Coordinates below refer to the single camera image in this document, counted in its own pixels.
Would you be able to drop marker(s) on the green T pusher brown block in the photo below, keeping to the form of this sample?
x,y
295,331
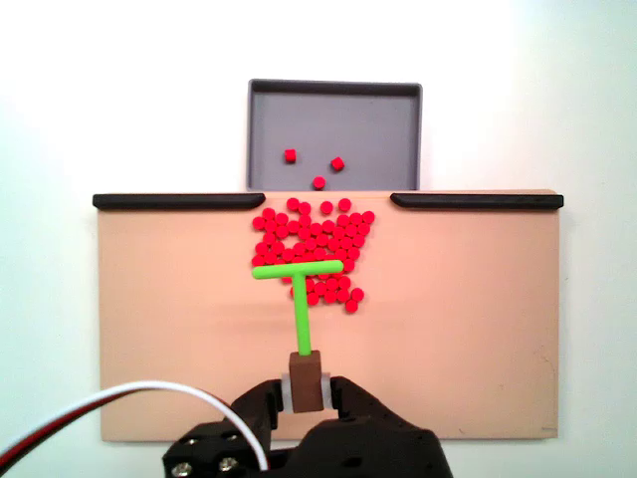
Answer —
x,y
300,318

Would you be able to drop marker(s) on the heap of red granules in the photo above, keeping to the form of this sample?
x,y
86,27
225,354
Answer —
x,y
318,234

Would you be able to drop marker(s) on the beige board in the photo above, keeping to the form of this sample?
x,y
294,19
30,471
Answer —
x,y
448,323

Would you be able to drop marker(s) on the red cylindrical granule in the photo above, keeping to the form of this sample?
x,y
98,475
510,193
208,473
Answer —
x,y
326,206
290,156
344,203
319,182
304,208
293,203
337,163

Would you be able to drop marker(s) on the grey tray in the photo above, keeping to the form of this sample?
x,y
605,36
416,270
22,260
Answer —
x,y
338,124

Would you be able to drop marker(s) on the black foam rail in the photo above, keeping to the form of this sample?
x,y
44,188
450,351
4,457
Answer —
x,y
174,201
478,201

